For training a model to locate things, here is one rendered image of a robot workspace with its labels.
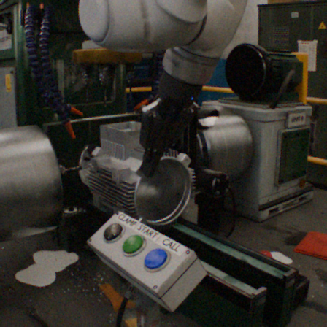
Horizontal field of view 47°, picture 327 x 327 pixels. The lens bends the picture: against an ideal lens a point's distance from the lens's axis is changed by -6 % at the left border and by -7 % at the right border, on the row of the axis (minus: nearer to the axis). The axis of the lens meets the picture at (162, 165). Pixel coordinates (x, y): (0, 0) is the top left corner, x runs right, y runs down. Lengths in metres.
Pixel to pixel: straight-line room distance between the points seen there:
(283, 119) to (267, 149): 0.12
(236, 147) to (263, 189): 0.20
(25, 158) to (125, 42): 0.41
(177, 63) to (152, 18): 0.19
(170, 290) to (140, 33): 0.31
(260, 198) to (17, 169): 0.77
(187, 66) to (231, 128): 0.53
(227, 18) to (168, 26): 0.15
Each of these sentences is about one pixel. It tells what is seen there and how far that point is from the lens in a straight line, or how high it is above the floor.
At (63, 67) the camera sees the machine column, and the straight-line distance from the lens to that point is 1.19.
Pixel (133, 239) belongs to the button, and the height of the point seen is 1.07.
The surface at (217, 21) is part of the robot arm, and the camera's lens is 0.59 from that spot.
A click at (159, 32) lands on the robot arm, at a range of 0.49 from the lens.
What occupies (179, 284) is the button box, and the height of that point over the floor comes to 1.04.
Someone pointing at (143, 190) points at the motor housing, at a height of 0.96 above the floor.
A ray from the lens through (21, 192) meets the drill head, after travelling 0.80.
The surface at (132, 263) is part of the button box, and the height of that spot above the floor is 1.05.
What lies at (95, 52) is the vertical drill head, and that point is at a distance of 0.95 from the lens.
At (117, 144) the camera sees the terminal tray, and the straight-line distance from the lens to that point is 0.92.
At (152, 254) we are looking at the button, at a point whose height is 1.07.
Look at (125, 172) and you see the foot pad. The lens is 0.86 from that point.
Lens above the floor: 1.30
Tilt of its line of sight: 15 degrees down
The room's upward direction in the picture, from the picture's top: straight up
